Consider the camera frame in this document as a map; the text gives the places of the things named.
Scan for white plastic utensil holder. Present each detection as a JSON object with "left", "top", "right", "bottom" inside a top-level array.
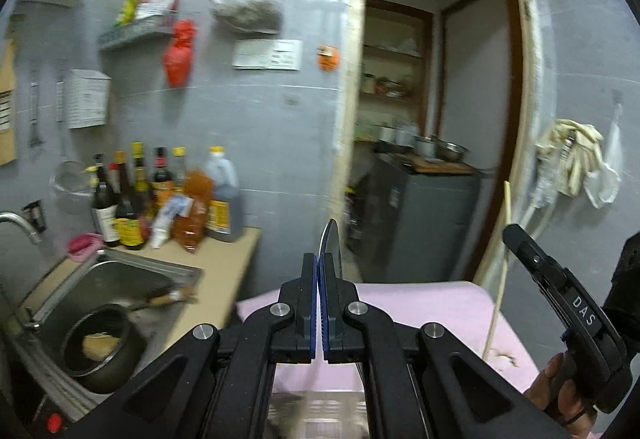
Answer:
[{"left": 267, "top": 389, "right": 371, "bottom": 439}]

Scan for black frying pan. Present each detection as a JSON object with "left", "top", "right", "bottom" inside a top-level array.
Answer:
[{"left": 60, "top": 286, "right": 198, "bottom": 395}]

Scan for black induction cooker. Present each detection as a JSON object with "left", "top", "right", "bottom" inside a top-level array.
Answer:
[{"left": 20, "top": 389, "right": 106, "bottom": 439}]

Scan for red plastic bag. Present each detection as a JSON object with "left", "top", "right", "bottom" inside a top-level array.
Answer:
[{"left": 162, "top": 19, "right": 197, "bottom": 89}]

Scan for pink flower-print tablecloth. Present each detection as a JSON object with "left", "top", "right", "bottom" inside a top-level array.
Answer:
[{"left": 235, "top": 280, "right": 543, "bottom": 395}]

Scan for white squeezed packet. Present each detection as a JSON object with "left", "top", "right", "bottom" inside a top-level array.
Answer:
[{"left": 150, "top": 196, "right": 193, "bottom": 250}]

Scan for steel pot with lid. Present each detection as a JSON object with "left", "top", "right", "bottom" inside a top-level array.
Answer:
[{"left": 414, "top": 135, "right": 441, "bottom": 160}]

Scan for stainless steel sink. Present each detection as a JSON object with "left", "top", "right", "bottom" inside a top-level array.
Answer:
[{"left": 10, "top": 246, "right": 203, "bottom": 425}]

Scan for dark red-capped sauce bottle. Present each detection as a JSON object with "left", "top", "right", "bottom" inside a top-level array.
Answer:
[{"left": 151, "top": 146, "right": 173, "bottom": 205}]

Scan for grey wall shelf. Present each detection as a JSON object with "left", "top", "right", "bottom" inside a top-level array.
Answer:
[{"left": 97, "top": 16, "right": 176, "bottom": 52}]

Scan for wooden pantry shelf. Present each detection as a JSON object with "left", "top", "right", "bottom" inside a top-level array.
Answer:
[{"left": 357, "top": 0, "right": 435, "bottom": 142}]

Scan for red and white packet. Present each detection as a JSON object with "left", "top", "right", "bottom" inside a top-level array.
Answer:
[{"left": 135, "top": 0, "right": 181, "bottom": 20}]

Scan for large dark oil jug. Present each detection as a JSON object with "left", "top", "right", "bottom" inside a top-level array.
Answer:
[{"left": 204, "top": 146, "right": 247, "bottom": 242}]

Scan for beige kitchen counter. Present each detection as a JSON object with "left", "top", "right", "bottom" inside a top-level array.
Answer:
[{"left": 0, "top": 226, "right": 262, "bottom": 439}]

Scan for yellow-green snack packet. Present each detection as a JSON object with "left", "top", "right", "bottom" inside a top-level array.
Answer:
[{"left": 116, "top": 0, "right": 142, "bottom": 27}]

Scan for person's right hand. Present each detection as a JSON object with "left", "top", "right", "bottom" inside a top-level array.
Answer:
[{"left": 524, "top": 353, "right": 601, "bottom": 439}]

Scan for tall yellow-capped sauce bottle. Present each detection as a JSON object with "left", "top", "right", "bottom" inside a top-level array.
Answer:
[{"left": 131, "top": 142, "right": 151, "bottom": 200}]

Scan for orange seasoning packet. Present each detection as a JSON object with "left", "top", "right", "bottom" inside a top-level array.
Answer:
[{"left": 172, "top": 169, "right": 213, "bottom": 252}]

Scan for white flexible hose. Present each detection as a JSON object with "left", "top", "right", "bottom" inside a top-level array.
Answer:
[{"left": 515, "top": 196, "right": 556, "bottom": 245}]

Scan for slim yellow-capped bottle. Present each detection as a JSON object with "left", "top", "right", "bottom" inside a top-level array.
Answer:
[{"left": 171, "top": 146, "right": 188, "bottom": 195}]

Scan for wooden cutting board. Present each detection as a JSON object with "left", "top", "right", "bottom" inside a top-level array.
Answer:
[{"left": 405, "top": 154, "right": 476, "bottom": 176}]

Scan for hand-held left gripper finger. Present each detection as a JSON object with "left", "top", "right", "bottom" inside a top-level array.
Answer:
[
  {"left": 319, "top": 252, "right": 586, "bottom": 439},
  {"left": 52, "top": 253, "right": 319, "bottom": 439}
]

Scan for metal mesh strainer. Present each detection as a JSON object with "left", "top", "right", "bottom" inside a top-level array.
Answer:
[{"left": 50, "top": 69, "right": 93, "bottom": 195}]

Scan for sauce bottle with yellow-red label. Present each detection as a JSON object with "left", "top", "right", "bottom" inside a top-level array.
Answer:
[{"left": 112, "top": 150, "right": 146, "bottom": 250}]

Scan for worn wooden door frame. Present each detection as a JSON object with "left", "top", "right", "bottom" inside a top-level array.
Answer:
[{"left": 327, "top": 0, "right": 556, "bottom": 285}]

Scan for grey metal cabinet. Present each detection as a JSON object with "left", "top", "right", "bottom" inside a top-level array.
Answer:
[{"left": 357, "top": 154, "right": 483, "bottom": 282}]

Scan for long wooden chopstick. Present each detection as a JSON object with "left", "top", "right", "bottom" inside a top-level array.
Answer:
[{"left": 481, "top": 180, "right": 513, "bottom": 362}]

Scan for curved steel faucet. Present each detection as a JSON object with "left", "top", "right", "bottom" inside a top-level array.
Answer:
[{"left": 0, "top": 212, "right": 41, "bottom": 245}]

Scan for wooden grater board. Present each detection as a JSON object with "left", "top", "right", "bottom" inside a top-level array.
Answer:
[{"left": 0, "top": 36, "right": 18, "bottom": 167}]

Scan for white lidded container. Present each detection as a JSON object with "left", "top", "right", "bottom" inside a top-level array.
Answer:
[{"left": 377, "top": 124, "right": 418, "bottom": 146}]

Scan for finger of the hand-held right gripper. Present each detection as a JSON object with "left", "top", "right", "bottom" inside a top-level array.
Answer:
[{"left": 502, "top": 223, "right": 572, "bottom": 309}]

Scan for white wall box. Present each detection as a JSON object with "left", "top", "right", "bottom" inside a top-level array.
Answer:
[{"left": 65, "top": 68, "right": 112, "bottom": 130}]

